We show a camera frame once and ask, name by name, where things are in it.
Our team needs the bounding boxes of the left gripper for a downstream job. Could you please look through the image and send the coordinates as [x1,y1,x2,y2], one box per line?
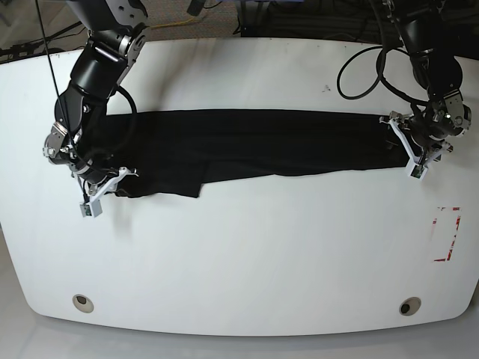
[379,111,454,167]

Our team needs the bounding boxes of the black T-shirt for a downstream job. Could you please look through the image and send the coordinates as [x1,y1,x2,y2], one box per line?
[87,109,409,198]

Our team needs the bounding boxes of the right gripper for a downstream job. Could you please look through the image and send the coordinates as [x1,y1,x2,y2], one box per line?
[69,155,139,204]

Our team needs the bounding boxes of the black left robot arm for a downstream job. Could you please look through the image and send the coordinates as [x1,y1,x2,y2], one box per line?
[381,1,472,168]

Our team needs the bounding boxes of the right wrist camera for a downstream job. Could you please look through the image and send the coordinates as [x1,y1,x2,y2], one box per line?
[79,201,103,218]

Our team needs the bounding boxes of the right table cable grommet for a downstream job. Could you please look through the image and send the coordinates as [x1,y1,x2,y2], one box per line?
[399,297,421,316]

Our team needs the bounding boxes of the left table cable grommet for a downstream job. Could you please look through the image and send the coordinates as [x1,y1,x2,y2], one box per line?
[72,295,94,313]

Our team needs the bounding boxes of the red tape rectangle marking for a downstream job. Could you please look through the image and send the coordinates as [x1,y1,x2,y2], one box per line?
[430,206,462,263]

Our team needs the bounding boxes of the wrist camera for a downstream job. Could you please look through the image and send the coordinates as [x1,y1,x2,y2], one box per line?
[405,161,429,181]
[79,201,103,218]

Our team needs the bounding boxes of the black cable loop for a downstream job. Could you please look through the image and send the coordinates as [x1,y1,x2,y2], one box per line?
[336,44,390,101]

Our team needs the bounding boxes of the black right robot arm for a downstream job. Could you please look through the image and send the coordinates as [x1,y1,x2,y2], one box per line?
[43,1,148,203]

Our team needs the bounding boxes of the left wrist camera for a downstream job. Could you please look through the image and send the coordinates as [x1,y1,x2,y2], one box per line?
[405,161,429,181]

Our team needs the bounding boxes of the table cable grommet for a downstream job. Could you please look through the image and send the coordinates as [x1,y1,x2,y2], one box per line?
[399,297,421,316]
[72,295,94,313]

